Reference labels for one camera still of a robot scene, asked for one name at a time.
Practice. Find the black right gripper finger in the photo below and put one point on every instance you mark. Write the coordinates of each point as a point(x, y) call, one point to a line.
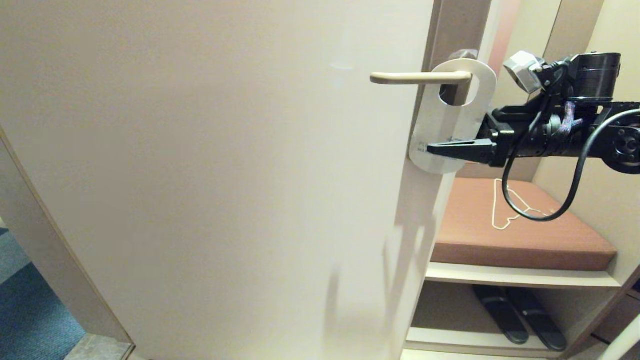
point(465, 150)

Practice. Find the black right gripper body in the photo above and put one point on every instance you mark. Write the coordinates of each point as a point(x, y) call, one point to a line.
point(505, 135)

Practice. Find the blue do-not-disturb door sign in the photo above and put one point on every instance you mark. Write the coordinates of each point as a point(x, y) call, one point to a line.
point(450, 115)

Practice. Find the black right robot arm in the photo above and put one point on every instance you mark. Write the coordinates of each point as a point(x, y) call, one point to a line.
point(595, 75)

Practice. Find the beige room door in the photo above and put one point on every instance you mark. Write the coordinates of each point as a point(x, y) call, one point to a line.
point(200, 175)

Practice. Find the brown leather seat cushion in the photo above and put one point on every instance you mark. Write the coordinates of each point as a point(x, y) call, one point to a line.
point(475, 245)

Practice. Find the white bench shelf board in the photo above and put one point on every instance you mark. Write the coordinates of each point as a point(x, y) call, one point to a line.
point(500, 277)

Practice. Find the dark slipper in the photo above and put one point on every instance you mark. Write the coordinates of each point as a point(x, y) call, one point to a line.
point(502, 315)
point(542, 322)

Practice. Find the white low shelf board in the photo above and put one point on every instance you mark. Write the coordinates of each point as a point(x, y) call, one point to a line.
point(450, 342)

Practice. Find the white slanted bar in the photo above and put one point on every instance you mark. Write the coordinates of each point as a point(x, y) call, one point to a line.
point(625, 345)

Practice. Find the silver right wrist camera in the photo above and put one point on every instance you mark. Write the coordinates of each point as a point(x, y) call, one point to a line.
point(522, 70)

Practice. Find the taupe framed wall mirror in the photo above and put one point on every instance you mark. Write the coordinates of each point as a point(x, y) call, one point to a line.
point(530, 25)

